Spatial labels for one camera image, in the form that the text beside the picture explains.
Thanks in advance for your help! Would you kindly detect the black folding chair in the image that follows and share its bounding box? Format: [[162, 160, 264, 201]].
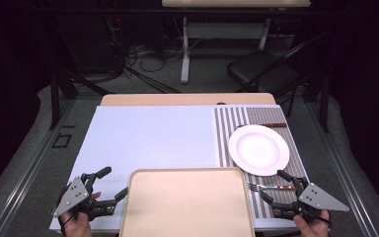
[[226, 31, 330, 100]]

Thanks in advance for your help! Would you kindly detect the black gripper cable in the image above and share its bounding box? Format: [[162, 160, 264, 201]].
[[59, 187, 80, 237], [304, 210, 332, 225]]

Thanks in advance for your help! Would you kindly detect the white round plate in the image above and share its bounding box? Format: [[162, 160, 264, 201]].
[[228, 123, 290, 177]]

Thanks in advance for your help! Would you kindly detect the bundle of floor cables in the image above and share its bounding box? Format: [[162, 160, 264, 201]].
[[124, 42, 186, 95]]

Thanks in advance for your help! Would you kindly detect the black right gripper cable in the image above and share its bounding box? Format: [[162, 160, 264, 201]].
[[304, 210, 332, 225]]

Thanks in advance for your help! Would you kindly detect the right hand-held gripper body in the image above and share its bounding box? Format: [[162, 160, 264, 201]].
[[270, 177, 350, 221]]

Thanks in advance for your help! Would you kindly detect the grey striped placemat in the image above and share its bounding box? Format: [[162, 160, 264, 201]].
[[213, 106, 310, 220]]

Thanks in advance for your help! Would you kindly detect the grey floor rail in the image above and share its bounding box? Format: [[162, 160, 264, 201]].
[[0, 98, 77, 237], [309, 98, 379, 237]]

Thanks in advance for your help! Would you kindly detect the fork with wooden handle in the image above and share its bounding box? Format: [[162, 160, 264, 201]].
[[247, 183, 296, 193]]

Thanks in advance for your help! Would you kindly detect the black metal stand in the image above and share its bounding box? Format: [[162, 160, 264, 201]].
[[304, 72, 331, 134], [48, 65, 113, 131]]

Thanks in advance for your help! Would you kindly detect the white table sheet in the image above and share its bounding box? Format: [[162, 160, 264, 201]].
[[48, 105, 327, 231]]

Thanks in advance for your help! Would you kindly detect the beige plastic tray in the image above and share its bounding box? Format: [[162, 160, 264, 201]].
[[118, 167, 256, 237]]

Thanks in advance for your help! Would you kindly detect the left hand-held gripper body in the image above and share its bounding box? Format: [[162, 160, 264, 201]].
[[52, 172, 117, 221]]

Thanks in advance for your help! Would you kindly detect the person's right hand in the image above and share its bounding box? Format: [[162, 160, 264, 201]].
[[292, 210, 332, 237]]

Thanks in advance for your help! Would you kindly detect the person's left hand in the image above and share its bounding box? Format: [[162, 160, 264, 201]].
[[60, 192, 102, 237]]

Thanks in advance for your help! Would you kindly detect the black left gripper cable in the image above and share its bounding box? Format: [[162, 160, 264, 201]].
[[59, 187, 80, 237]]

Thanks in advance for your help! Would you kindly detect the knife with wooden handle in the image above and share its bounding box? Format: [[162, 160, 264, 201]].
[[236, 122, 288, 128]]

